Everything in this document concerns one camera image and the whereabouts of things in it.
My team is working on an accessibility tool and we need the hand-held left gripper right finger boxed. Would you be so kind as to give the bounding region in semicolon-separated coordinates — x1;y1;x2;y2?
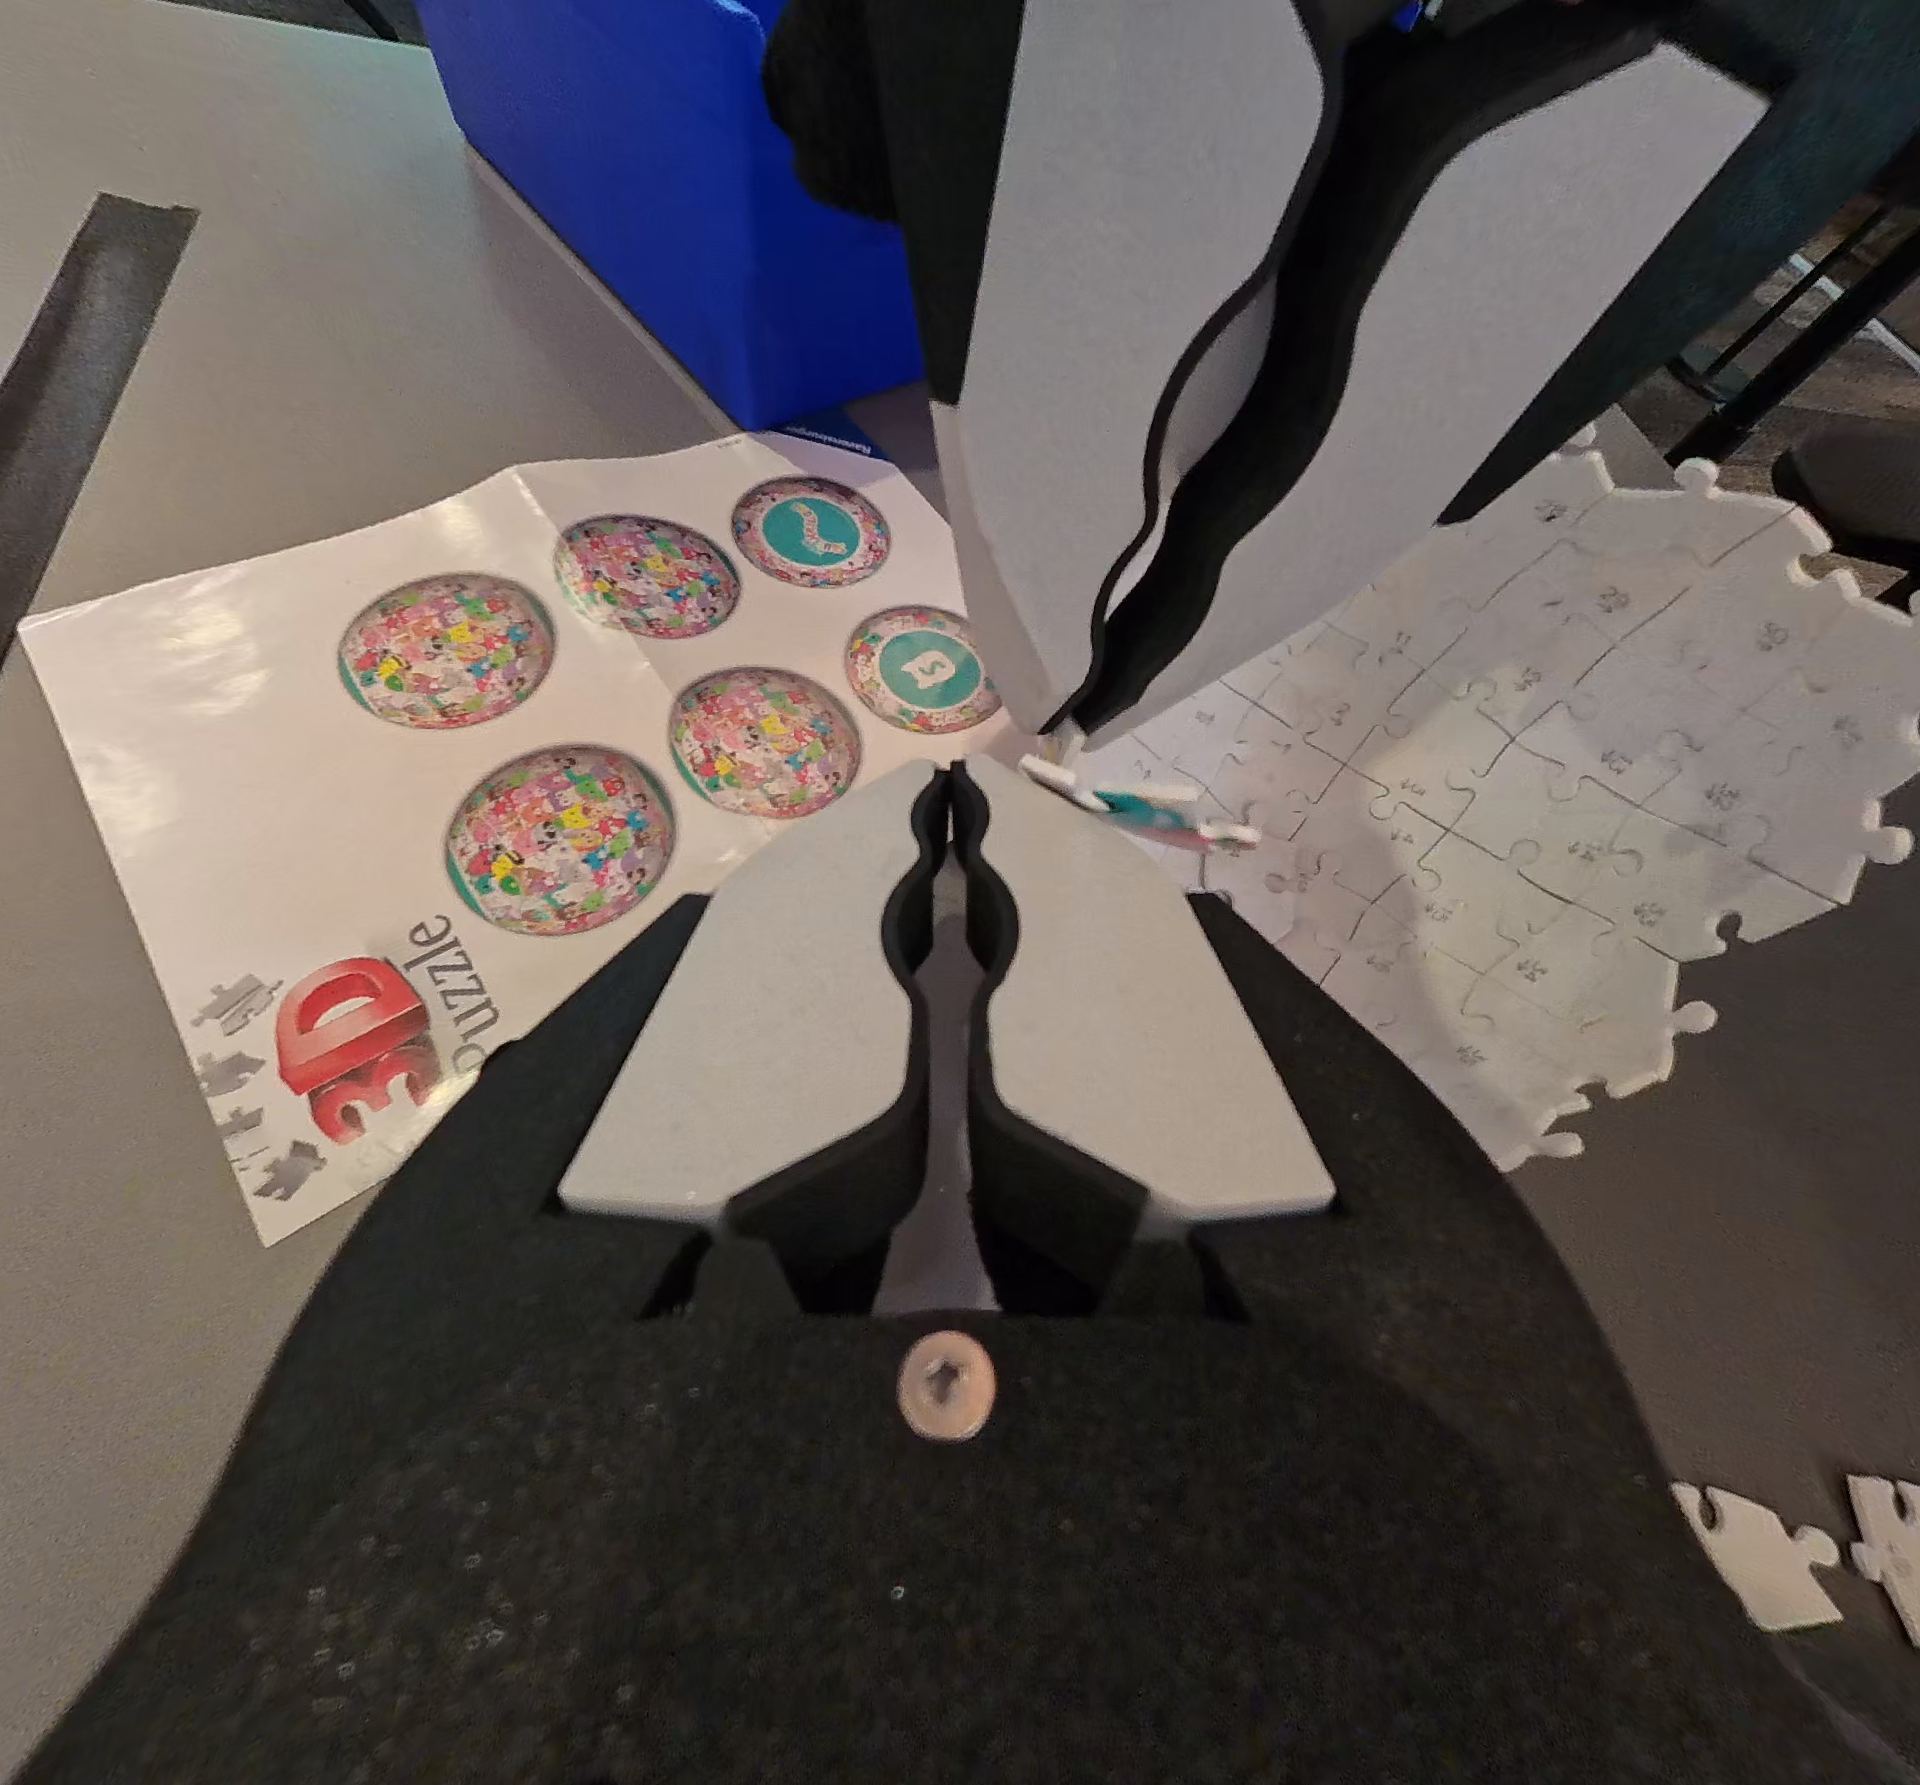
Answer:
951;758;1340;1319

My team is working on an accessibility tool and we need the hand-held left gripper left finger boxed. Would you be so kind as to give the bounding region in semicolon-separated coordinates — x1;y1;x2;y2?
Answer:
557;763;954;1319

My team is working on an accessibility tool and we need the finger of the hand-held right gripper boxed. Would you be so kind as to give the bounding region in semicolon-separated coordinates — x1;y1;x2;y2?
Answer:
930;0;1337;741
1077;0;1782;744

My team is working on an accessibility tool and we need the single white puzzle piece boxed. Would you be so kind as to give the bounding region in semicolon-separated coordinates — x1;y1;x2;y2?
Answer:
1019;746;1264;858

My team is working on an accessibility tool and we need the partly built puzzle ball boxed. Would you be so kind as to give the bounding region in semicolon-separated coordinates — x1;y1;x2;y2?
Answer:
1033;451;1920;1173

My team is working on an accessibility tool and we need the joined white puzzle strip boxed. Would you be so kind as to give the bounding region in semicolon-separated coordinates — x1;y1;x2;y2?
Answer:
1672;1476;1920;1643

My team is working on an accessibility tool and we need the puzzle instruction sheet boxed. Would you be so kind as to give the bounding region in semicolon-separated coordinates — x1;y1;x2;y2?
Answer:
14;433;1007;1246

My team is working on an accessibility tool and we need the blue plastic bin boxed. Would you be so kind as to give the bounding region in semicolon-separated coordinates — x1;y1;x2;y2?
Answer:
367;0;924;431

